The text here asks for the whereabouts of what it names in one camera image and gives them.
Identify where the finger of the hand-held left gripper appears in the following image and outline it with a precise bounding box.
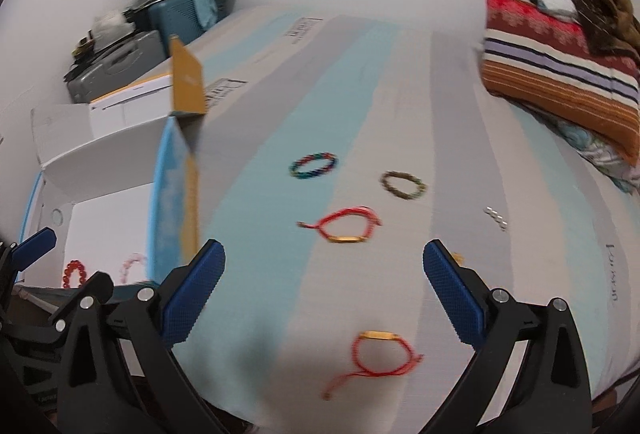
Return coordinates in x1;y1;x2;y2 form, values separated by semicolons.
47;270;117;334
0;227;57;286

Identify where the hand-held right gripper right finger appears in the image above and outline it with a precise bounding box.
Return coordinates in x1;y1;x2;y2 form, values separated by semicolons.
421;238;594;434

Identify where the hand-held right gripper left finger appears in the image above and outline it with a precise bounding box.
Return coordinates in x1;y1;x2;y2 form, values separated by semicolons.
56;238;227;434

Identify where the white cardboard box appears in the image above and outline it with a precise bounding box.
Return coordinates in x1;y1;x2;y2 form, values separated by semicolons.
20;36;208;300

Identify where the red cord bracelet gold bar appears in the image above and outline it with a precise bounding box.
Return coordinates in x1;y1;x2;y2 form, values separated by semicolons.
297;206;382;245
322;329;425;401

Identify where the clear bead jewelry piece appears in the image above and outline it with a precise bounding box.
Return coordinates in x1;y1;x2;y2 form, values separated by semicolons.
483;206;510;231

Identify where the brown bead bracelet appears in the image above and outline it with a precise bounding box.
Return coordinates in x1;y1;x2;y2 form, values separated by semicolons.
380;169;429;199

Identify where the multicolour bead bracelet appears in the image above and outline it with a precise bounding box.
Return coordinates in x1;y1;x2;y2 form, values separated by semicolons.
288;151;337;180

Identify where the striped bed mattress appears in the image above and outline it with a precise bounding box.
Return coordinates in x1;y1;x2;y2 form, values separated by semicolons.
170;4;640;430

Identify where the grey suitcase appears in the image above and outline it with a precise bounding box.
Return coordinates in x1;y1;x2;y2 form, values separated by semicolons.
63;30;169;104

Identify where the white plastic bag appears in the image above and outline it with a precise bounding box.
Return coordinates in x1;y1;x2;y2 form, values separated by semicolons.
94;11;127;36

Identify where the striped folded blanket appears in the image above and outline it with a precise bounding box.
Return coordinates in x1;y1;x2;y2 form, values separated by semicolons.
481;0;640;166

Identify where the teal suitcase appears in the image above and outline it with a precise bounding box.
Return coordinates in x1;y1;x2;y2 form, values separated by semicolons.
147;0;227;48

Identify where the teal cloth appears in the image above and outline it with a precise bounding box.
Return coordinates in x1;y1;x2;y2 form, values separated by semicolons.
192;0;221;28

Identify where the brown fur coat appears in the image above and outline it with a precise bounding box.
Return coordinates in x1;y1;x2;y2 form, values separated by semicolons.
546;0;640;66

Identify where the red bead bracelet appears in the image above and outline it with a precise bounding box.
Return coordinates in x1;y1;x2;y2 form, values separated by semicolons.
60;259;90;289

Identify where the pink bead bracelet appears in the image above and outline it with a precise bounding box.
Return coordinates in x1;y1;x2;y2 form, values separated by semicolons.
118;253;149;283

